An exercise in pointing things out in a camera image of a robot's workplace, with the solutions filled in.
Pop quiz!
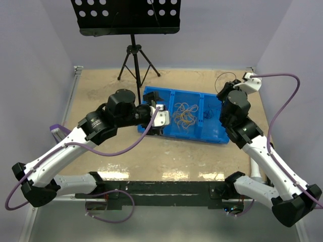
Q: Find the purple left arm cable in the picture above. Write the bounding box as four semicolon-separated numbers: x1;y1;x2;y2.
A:
5;106;160;211

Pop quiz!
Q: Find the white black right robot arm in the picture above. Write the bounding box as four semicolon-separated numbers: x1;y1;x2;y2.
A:
217;80;322;227

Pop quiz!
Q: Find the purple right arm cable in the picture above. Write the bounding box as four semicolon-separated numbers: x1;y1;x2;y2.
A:
252;73;323;210

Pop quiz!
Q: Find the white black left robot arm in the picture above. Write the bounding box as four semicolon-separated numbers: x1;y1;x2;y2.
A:
12;89;171;207

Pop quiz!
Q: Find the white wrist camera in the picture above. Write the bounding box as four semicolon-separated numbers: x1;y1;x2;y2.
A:
234;72;262;95
150;104;171;127

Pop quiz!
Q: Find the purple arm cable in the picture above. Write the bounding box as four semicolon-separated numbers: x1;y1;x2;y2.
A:
5;106;160;211
252;73;323;210

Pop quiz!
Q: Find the white microphone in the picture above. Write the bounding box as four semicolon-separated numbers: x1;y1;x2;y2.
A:
250;158;264;183

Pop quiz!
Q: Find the black music stand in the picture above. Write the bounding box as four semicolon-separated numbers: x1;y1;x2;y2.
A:
71;0;181;91

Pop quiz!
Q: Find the yellow cable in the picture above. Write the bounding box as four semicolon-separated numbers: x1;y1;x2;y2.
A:
172;102;200;131

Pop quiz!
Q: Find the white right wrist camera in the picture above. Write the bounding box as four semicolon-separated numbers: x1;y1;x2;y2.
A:
234;72;262;95

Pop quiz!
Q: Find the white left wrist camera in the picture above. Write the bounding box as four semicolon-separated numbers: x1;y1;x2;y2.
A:
150;104;171;127

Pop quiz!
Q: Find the aluminium frame rail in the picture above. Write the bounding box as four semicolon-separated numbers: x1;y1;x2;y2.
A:
31;180;299;202

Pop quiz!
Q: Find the blue three-compartment plastic bin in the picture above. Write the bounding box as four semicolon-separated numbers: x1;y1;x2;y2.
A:
144;86;229;144

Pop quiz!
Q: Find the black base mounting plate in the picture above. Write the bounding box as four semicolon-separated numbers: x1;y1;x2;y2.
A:
75;180;241;210

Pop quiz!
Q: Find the purple box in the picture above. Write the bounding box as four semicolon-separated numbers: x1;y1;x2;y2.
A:
49;124;71;144

